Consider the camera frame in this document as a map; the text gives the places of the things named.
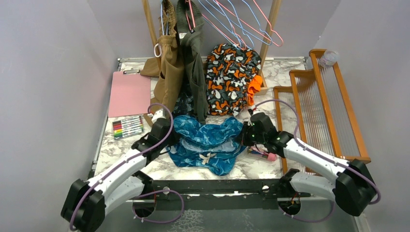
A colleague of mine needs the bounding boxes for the tan brown shorts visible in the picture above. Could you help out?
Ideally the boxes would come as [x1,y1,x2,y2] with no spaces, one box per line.
[141,0,185,112]

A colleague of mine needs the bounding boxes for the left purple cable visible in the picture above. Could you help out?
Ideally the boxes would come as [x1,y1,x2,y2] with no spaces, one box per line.
[69,103,174,231]

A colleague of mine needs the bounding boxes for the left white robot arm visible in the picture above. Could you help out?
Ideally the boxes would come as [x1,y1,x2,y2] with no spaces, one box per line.
[60,118,179,232]

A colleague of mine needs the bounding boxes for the wooden drying rack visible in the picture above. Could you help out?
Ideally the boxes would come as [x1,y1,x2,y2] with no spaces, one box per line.
[273,49,371,164]

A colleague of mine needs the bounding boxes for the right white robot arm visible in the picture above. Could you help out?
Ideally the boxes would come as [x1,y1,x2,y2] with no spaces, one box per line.
[235,113,379,217]

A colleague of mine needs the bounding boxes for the dark green shorts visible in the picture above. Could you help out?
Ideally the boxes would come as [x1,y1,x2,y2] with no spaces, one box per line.
[176,0,209,124]

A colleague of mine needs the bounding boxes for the dark patterned shorts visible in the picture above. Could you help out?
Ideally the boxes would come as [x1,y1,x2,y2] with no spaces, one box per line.
[172,91,193,117]

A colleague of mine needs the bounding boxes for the orange camo shorts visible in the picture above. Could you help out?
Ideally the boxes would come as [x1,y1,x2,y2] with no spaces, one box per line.
[205,43,263,116]

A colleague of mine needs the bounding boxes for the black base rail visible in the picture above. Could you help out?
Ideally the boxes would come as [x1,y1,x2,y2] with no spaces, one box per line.
[132,179,296,211]

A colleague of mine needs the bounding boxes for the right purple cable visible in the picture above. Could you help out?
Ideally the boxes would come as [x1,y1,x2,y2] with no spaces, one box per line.
[253,99,382,205]

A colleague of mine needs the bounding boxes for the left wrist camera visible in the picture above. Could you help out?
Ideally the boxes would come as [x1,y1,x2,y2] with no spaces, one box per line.
[151,109,167,124]

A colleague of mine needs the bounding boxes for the wooden hanger stand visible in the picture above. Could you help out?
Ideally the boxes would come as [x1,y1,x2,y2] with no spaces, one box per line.
[142,0,283,96]

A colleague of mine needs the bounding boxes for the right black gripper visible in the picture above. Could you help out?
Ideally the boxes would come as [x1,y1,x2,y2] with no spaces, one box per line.
[235,121,266,146]

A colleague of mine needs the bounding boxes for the pink clipboard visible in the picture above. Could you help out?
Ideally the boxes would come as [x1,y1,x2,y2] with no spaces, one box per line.
[108,72,151,117]

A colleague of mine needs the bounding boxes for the marker set pack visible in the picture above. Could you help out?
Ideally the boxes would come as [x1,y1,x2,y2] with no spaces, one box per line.
[112,116,144,140]

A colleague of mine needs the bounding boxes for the pink capped pencil tube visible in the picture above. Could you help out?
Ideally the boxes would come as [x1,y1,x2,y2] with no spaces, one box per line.
[248,147,278,162]

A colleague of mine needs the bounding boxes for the blue patterned shorts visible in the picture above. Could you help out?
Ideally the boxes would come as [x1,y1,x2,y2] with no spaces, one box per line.
[167,115,245,176]

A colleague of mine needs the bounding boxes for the purple cable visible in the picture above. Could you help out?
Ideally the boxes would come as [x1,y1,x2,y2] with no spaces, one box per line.
[69,103,174,231]
[253,99,382,205]

